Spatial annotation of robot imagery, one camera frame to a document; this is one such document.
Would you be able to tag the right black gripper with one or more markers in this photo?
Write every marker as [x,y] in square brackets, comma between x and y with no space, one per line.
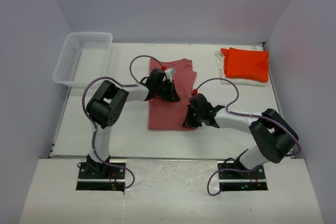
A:
[189,122]

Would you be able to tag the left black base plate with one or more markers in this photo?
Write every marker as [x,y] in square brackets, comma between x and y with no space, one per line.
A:
[110,179]

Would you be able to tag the white plastic basket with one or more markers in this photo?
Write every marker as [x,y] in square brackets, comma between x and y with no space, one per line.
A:
[84,57]

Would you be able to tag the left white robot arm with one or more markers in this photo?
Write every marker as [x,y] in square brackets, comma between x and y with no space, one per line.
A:
[104,109]

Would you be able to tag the pink t shirt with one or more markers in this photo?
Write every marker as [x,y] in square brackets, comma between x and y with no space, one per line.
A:
[170,116]

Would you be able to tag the folded orange t shirt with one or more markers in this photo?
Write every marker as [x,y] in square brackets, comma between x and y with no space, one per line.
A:
[246,64]

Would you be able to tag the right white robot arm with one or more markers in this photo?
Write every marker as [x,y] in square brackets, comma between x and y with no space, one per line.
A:
[273,136]

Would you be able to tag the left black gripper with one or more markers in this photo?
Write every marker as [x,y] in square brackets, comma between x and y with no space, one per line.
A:
[171,95]

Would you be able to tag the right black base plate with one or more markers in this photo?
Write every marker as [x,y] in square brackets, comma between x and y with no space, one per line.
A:
[234,181]

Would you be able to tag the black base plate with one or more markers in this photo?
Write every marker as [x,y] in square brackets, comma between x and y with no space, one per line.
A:
[110,179]
[234,181]

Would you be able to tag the folded white t shirt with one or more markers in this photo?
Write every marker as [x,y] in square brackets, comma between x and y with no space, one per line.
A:
[220,66]

